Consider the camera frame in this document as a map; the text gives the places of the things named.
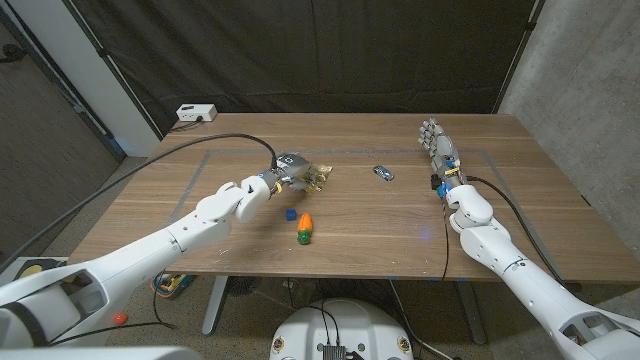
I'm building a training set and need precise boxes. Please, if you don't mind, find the black backdrop curtain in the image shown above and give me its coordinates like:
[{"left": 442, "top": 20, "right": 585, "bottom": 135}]
[{"left": 62, "top": 0, "right": 546, "bottom": 136}]

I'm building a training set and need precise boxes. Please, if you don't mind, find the black backdrop stand pole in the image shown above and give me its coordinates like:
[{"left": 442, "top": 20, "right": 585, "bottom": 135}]
[
  {"left": 492, "top": 0, "right": 547, "bottom": 115},
  {"left": 62, "top": 0, "right": 165, "bottom": 140}
]

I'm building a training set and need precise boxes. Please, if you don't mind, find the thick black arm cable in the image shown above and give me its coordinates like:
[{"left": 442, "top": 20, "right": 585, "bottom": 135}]
[
  {"left": 0, "top": 132, "right": 279, "bottom": 274},
  {"left": 467, "top": 174, "right": 566, "bottom": 286}
]

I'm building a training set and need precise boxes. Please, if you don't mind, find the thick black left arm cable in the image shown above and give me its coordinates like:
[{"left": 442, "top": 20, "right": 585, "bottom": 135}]
[{"left": 0, "top": 132, "right": 279, "bottom": 274}]

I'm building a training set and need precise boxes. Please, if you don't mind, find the white table leg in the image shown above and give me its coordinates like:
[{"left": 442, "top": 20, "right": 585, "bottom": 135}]
[
  {"left": 455, "top": 279, "right": 487, "bottom": 345},
  {"left": 201, "top": 274, "right": 230, "bottom": 336}
]

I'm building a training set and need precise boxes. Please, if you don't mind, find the white robot torso base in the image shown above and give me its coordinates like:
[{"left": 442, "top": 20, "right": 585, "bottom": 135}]
[{"left": 269, "top": 298, "right": 415, "bottom": 360}]

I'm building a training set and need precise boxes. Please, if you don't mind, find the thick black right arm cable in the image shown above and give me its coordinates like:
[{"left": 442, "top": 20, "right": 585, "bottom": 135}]
[{"left": 467, "top": 174, "right": 566, "bottom": 286}]

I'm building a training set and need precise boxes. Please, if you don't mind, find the white power strip box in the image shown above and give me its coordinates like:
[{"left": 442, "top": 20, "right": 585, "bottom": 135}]
[{"left": 175, "top": 103, "right": 218, "bottom": 123}]

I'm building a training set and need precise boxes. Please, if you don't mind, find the colourful toy box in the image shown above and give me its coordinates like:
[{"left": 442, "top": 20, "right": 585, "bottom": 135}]
[{"left": 149, "top": 272, "right": 196, "bottom": 300}]

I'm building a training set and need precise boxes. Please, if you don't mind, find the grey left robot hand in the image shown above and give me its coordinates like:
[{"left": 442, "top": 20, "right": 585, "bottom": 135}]
[{"left": 272, "top": 152, "right": 321, "bottom": 194}]

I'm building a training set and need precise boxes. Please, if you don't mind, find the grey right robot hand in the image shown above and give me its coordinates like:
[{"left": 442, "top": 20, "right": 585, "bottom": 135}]
[{"left": 418, "top": 117, "right": 464, "bottom": 177}]

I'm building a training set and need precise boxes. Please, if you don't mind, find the gold foil envelope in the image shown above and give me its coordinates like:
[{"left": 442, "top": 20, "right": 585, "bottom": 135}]
[{"left": 302, "top": 163, "right": 334, "bottom": 195}]

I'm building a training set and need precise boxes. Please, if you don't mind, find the black and yellow foot pedal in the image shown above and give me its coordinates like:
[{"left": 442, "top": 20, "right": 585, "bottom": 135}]
[{"left": 14, "top": 257, "right": 66, "bottom": 281}]

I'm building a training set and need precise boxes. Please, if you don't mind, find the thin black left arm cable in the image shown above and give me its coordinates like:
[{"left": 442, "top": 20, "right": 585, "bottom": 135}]
[{"left": 47, "top": 272, "right": 176, "bottom": 346}]

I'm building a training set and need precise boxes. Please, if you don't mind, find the orange and green toy carrot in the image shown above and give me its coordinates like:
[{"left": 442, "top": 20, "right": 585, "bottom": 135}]
[{"left": 296, "top": 212, "right": 315, "bottom": 246}]

